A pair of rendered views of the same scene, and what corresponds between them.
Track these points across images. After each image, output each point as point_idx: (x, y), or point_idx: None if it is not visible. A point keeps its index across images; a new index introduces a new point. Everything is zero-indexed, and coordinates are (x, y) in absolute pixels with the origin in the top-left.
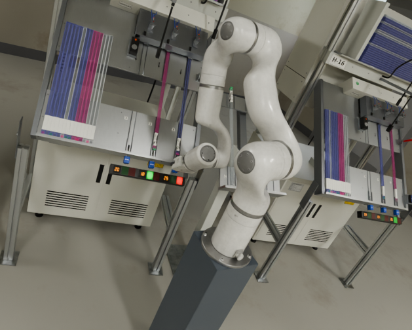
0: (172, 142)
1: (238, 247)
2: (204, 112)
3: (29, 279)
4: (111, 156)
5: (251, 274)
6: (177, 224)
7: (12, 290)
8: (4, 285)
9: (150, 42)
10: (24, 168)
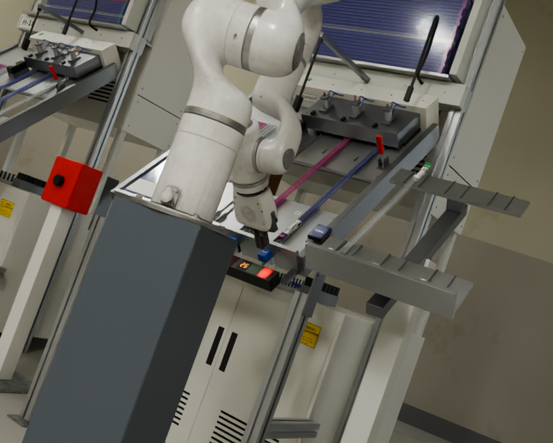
0: (285, 226)
1: (170, 180)
2: (258, 82)
3: (16, 438)
4: (236, 312)
5: (188, 252)
6: (265, 407)
7: None
8: None
9: (322, 127)
10: (91, 246)
